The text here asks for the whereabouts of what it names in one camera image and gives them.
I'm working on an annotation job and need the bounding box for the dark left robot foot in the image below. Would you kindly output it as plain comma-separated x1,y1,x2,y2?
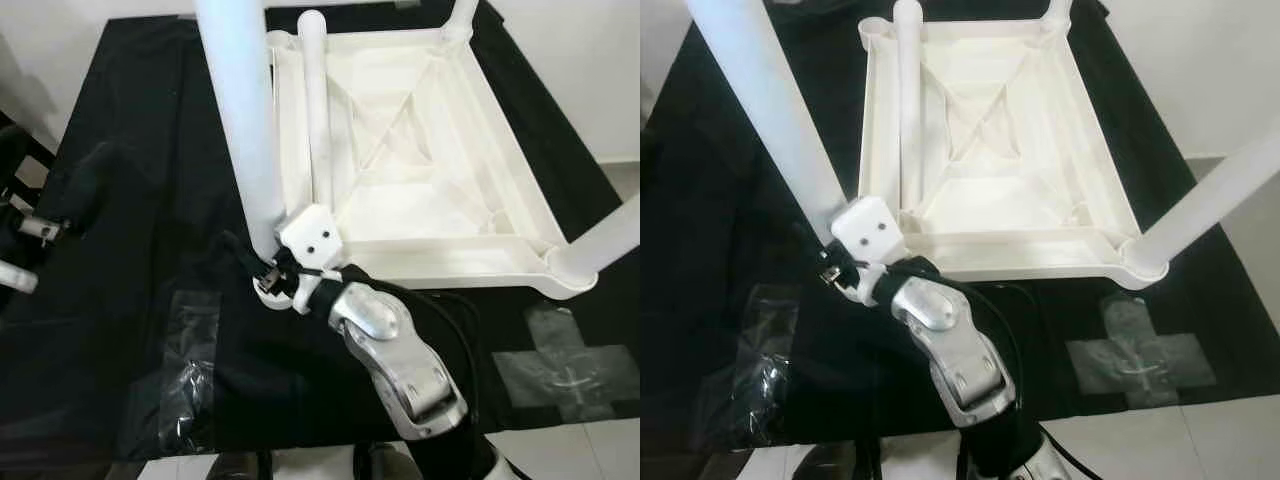
205,450,273,480
798,440,873,480

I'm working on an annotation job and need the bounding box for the white plastic children table top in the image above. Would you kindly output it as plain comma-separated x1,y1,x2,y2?
857,15,1172,292
265,25,600,302

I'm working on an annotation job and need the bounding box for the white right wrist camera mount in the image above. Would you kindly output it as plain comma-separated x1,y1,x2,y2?
278,205,347,314
830,195,907,302

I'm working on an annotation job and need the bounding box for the dark robot foot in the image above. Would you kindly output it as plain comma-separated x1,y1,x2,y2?
352,440,421,480
798,440,873,480
205,450,273,480

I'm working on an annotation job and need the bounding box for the clear plastic sheet piece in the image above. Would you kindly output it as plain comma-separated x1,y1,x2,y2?
714,284,802,452
148,288,223,453

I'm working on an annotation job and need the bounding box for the clear tape patch on cloth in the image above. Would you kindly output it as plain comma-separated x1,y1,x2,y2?
493,303,641,423
1064,292,1220,410

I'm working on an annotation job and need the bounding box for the dark right robot foot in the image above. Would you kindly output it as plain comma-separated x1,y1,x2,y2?
352,440,421,480

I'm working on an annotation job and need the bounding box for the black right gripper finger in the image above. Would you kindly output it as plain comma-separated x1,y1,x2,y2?
221,231,271,283
795,222,841,273

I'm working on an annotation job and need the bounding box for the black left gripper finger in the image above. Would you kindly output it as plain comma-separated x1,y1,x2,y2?
55,142,123,237

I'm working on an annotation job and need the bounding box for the black tablecloth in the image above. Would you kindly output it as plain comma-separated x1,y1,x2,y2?
0,0,641,467
640,0,1280,447

